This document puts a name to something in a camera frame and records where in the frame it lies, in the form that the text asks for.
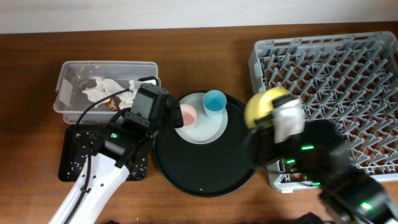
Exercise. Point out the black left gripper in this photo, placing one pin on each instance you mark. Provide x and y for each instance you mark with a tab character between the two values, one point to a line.
168	122

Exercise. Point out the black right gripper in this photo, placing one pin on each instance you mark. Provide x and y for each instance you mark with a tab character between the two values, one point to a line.
262	142

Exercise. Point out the pink cup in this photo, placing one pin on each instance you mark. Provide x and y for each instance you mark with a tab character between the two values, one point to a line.
189	115

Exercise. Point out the grey plate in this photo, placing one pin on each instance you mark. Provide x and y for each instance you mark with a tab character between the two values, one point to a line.
206	129

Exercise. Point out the blue cup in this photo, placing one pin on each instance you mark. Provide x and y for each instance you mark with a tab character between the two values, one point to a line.
214	103

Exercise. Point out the yellow bowl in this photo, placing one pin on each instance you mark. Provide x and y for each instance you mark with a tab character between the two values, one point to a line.
260	105

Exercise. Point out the white tissue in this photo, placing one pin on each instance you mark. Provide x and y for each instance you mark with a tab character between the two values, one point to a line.
105	87

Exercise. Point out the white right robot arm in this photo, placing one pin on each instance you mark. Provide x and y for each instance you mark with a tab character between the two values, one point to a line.
322	156

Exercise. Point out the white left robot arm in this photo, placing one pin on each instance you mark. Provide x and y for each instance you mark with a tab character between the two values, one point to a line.
117	150

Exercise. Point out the clear plastic waste bin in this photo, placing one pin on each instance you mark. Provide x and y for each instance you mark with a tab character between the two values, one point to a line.
77	76

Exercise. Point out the grey dishwasher rack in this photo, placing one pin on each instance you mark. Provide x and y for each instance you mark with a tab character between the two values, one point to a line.
348	79

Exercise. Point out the black round tray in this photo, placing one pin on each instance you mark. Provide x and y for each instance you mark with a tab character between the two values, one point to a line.
213	169

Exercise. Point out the brown snack wrapper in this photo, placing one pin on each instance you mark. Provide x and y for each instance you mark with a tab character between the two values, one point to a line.
113	104

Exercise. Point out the food scraps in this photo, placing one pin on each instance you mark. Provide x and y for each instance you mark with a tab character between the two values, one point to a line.
74	158

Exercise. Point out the black rectangular tray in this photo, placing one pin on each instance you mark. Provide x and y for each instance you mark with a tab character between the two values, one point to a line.
84	133

